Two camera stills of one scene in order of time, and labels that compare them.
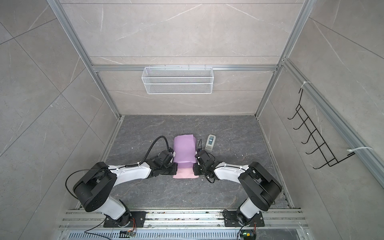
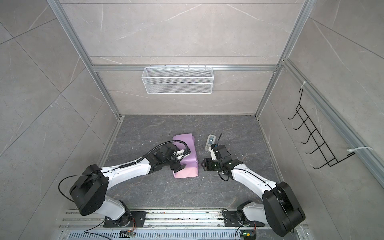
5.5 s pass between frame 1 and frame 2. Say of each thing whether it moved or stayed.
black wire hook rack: stayed
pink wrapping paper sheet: stayed
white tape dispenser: stayed
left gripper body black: moved
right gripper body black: moved
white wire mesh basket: stayed
